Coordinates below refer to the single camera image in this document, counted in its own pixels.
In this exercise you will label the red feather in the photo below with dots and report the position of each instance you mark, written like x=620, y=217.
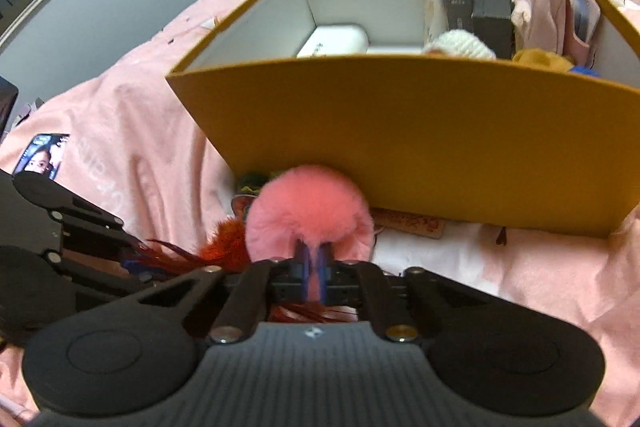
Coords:
x=220, y=252

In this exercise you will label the smartphone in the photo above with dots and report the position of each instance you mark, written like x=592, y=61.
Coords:
x=40, y=157

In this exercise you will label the blue and pink case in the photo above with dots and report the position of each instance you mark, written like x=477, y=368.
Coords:
x=582, y=12

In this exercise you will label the yellow plush item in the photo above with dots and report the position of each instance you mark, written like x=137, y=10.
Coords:
x=542, y=58

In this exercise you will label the wooden tag red print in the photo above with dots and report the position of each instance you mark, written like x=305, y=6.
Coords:
x=410, y=224

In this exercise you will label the colourful charm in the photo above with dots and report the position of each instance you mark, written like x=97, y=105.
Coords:
x=247, y=197

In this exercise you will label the pink fur pompom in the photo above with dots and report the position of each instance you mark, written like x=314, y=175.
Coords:
x=310, y=212

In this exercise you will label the small blue item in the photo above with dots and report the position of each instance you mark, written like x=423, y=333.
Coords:
x=585, y=72

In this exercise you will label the white knitted item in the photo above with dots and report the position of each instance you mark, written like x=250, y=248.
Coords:
x=462, y=44

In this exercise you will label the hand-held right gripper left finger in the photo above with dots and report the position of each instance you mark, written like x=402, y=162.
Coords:
x=302, y=277

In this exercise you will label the pink printed blanket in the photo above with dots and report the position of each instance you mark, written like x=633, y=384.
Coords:
x=140, y=142

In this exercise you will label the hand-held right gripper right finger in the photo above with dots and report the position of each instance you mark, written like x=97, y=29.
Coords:
x=324, y=279

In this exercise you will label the dark grey box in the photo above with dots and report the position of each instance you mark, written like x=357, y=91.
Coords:
x=492, y=19

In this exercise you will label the black flat object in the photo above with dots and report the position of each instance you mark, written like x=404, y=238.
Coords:
x=7, y=104

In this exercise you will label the pink satin pouch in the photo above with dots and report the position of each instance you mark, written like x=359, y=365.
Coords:
x=542, y=7

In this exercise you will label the white rounded case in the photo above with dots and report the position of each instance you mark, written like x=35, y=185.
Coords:
x=332, y=39

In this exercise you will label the orange cardboard box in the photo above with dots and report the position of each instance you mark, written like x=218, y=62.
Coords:
x=425, y=132

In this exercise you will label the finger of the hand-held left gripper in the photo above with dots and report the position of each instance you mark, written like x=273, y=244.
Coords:
x=90, y=217
x=100, y=274

